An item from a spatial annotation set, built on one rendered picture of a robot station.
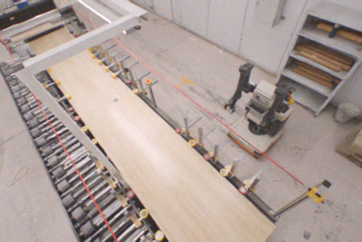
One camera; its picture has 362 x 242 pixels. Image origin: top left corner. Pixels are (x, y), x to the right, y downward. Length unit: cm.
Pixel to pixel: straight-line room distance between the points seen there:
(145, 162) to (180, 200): 57
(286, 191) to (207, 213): 155
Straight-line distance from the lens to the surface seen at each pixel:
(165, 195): 214
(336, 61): 378
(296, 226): 324
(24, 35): 523
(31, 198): 396
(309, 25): 384
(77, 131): 139
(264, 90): 238
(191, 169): 221
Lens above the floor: 295
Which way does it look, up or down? 54 degrees down
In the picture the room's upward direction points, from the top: 8 degrees counter-clockwise
